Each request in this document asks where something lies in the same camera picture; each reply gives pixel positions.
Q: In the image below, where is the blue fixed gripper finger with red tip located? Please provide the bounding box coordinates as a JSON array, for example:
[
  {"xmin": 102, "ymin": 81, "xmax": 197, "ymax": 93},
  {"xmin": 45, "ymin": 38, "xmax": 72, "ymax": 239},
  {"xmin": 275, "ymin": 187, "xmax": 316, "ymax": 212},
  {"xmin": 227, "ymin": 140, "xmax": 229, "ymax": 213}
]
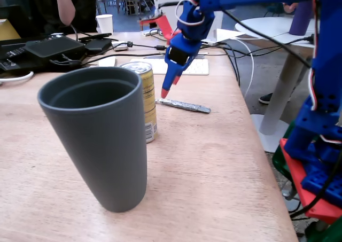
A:
[{"xmin": 160, "ymin": 61, "xmax": 180, "ymax": 99}]

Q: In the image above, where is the blue gripper body black motor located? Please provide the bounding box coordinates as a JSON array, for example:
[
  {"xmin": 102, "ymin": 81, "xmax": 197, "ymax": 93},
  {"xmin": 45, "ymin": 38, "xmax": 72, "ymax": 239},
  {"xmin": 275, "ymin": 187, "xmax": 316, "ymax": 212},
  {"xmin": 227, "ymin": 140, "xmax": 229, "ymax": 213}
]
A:
[{"xmin": 165, "ymin": 32, "xmax": 203, "ymax": 70}]

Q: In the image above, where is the blue moving gripper finger with red tip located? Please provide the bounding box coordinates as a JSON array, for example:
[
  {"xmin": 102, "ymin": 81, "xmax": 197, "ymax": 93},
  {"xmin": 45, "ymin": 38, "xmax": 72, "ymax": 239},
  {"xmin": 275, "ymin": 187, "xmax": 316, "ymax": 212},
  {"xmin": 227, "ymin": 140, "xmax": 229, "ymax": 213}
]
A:
[{"xmin": 173, "ymin": 68, "xmax": 185, "ymax": 86}]

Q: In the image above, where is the fork with foil-wrapped handle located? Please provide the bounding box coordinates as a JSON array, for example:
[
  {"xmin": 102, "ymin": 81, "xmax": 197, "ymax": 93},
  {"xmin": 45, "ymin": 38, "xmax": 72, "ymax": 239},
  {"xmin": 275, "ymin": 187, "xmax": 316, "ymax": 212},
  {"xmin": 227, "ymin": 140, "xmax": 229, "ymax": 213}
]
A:
[{"xmin": 154, "ymin": 97, "xmax": 212, "ymax": 114}]

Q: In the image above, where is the person's bare forearm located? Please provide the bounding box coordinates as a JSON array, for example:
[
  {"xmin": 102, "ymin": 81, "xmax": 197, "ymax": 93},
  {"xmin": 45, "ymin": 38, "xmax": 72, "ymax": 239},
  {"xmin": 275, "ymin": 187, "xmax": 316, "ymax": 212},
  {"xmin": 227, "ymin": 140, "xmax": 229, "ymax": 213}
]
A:
[{"xmin": 55, "ymin": 0, "xmax": 76, "ymax": 27}]

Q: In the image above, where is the white keyboard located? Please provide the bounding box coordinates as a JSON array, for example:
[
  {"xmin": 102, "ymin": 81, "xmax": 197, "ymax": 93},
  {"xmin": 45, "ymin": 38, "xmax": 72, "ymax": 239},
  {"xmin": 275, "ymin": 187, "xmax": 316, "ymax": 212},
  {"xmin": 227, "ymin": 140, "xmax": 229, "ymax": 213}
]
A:
[{"xmin": 129, "ymin": 58, "xmax": 209, "ymax": 76}]

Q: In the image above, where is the yellow drink can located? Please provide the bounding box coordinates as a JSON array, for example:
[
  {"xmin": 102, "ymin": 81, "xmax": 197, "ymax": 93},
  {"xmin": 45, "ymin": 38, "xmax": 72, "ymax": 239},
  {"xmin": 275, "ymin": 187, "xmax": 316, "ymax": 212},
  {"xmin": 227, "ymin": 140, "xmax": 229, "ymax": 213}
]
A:
[{"xmin": 119, "ymin": 61, "xmax": 158, "ymax": 144}]

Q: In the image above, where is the white usb hub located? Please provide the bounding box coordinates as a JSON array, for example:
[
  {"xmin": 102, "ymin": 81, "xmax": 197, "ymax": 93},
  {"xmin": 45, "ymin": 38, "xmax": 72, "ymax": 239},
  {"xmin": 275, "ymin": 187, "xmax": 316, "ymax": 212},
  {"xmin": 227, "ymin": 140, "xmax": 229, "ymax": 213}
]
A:
[{"xmin": 140, "ymin": 29, "xmax": 161, "ymax": 37}]

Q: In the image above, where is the small silver adapter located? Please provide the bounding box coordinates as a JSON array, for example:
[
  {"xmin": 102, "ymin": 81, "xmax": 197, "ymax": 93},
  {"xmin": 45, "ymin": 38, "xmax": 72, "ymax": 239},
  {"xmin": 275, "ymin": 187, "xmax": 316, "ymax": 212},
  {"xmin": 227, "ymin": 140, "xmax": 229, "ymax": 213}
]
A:
[{"xmin": 111, "ymin": 41, "xmax": 129, "ymax": 52}]

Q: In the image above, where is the wooden chair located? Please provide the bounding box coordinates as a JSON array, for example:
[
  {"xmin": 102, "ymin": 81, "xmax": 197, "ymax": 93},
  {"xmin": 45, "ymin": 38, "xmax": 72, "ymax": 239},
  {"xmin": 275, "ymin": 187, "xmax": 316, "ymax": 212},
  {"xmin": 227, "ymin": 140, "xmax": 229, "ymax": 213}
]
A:
[{"xmin": 123, "ymin": 0, "xmax": 140, "ymax": 15}]

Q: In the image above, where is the black power brick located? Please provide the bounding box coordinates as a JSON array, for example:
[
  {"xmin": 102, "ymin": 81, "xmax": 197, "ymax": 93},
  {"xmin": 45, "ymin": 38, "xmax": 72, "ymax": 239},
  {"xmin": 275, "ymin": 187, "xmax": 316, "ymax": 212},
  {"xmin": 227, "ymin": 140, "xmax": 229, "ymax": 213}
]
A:
[{"xmin": 84, "ymin": 38, "xmax": 113, "ymax": 55}]

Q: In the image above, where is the white paper cup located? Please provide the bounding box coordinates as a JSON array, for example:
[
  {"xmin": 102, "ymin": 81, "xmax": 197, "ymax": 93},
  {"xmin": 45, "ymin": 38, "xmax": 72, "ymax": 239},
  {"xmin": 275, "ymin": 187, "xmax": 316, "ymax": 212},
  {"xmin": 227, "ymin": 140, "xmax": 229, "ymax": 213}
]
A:
[{"xmin": 95, "ymin": 14, "xmax": 114, "ymax": 35}]

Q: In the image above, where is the black pen-shaped stick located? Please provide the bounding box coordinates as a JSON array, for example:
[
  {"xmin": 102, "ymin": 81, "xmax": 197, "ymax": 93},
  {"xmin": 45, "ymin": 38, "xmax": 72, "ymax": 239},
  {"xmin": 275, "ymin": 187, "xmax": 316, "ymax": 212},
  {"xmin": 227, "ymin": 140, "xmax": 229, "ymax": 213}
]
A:
[{"xmin": 78, "ymin": 33, "xmax": 112, "ymax": 42}]

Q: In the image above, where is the dark shoe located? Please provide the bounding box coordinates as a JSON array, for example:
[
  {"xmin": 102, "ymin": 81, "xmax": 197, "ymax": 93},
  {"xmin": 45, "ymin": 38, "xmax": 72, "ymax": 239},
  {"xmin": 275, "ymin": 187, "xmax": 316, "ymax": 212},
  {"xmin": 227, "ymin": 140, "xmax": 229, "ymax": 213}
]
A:
[{"xmin": 258, "ymin": 92, "xmax": 274, "ymax": 105}]

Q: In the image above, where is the tall gray plastic cup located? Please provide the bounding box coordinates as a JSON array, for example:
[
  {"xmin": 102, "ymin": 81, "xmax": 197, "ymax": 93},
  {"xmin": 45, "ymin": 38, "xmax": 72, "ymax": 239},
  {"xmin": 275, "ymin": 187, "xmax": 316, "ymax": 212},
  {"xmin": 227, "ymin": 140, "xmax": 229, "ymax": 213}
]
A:
[{"xmin": 37, "ymin": 66, "xmax": 148, "ymax": 213}]

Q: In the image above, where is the person's black shirt torso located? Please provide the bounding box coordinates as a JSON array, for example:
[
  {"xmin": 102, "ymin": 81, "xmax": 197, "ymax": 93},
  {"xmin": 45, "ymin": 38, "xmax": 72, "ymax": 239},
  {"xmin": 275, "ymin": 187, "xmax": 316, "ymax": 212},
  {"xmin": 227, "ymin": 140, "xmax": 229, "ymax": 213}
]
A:
[{"xmin": 26, "ymin": 0, "xmax": 98, "ymax": 36}]

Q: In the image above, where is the black flat box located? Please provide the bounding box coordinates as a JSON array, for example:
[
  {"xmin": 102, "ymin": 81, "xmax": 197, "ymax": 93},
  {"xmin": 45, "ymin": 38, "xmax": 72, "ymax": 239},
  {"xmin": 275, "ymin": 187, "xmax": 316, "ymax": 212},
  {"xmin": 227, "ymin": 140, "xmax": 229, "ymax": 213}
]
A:
[{"xmin": 24, "ymin": 36, "xmax": 86, "ymax": 64}]

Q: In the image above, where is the purple bottle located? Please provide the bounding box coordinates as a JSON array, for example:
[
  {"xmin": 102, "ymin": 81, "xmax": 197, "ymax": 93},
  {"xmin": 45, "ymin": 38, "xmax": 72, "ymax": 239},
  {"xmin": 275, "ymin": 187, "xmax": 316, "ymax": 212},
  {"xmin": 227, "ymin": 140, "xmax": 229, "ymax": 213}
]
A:
[{"xmin": 289, "ymin": 0, "xmax": 314, "ymax": 36}]

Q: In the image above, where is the green table clamp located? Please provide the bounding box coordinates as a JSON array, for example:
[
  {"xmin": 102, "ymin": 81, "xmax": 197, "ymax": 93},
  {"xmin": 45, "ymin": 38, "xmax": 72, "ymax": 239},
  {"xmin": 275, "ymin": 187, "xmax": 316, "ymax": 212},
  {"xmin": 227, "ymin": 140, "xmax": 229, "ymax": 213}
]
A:
[
  {"xmin": 271, "ymin": 119, "xmax": 297, "ymax": 189},
  {"xmin": 304, "ymin": 215, "xmax": 342, "ymax": 242}
]

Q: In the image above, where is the black device with buttons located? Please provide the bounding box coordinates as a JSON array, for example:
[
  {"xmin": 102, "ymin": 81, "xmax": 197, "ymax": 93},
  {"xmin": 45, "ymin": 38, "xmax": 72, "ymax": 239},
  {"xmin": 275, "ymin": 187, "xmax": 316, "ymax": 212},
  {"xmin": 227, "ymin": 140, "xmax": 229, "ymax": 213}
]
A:
[{"xmin": 0, "ymin": 36, "xmax": 54, "ymax": 72}]

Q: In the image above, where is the yellow board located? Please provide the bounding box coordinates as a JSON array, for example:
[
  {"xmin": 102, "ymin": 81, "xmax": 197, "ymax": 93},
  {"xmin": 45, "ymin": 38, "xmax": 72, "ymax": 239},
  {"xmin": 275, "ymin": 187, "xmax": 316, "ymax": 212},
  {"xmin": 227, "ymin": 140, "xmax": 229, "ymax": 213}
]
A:
[{"xmin": 0, "ymin": 19, "xmax": 21, "ymax": 41}]

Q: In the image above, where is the black cable with ferrite bead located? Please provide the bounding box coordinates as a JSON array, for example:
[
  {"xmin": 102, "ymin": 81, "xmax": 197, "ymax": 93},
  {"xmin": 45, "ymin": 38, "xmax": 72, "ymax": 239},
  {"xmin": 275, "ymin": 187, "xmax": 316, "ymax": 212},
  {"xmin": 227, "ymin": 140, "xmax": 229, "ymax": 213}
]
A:
[{"xmin": 127, "ymin": 40, "xmax": 172, "ymax": 52}]

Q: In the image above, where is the red camera mount with camera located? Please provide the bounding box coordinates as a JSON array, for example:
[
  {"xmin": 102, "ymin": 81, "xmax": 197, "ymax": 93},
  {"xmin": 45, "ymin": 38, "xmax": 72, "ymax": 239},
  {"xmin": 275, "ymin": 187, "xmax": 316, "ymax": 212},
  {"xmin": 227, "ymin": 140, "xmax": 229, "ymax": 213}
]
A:
[{"xmin": 138, "ymin": 10, "xmax": 182, "ymax": 46}]

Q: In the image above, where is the long black cable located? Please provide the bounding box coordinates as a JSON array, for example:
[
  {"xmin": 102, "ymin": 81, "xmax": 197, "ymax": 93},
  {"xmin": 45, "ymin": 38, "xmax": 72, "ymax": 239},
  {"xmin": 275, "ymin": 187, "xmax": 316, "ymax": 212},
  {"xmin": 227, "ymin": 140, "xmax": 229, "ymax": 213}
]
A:
[{"xmin": 81, "ymin": 45, "xmax": 241, "ymax": 87}]

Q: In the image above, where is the thin white hanging cable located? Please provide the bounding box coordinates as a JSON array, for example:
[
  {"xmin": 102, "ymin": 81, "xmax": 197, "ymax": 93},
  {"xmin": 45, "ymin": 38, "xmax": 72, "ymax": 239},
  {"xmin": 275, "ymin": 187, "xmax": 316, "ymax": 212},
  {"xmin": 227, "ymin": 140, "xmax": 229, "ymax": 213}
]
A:
[{"xmin": 231, "ymin": 37, "xmax": 255, "ymax": 98}]

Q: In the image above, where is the black camera cable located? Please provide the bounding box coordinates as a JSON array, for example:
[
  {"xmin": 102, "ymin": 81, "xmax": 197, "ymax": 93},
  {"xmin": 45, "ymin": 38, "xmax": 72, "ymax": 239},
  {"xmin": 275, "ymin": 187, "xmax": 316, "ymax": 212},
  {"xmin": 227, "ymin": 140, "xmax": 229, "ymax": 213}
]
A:
[{"xmin": 221, "ymin": 9, "xmax": 313, "ymax": 68}]

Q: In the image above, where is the round white pedestal table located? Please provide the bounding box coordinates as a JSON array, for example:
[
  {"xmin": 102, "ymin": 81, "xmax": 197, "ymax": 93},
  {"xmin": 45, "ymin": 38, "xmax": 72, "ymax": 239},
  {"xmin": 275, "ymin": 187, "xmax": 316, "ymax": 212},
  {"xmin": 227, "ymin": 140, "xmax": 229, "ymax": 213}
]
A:
[{"xmin": 234, "ymin": 17, "xmax": 321, "ymax": 153}]

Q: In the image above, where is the red base plate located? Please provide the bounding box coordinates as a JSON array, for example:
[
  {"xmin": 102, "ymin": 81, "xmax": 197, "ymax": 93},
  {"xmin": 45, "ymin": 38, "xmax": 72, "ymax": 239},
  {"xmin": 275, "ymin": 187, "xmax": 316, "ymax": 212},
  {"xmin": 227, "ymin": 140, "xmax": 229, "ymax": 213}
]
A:
[{"xmin": 279, "ymin": 138, "xmax": 342, "ymax": 225}]

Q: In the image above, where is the thick white cable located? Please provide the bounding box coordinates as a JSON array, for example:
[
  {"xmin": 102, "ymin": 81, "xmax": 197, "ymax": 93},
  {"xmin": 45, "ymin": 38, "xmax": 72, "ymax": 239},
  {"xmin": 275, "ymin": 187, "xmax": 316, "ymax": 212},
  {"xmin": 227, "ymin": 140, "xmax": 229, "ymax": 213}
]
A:
[{"xmin": 0, "ymin": 71, "xmax": 35, "ymax": 83}]

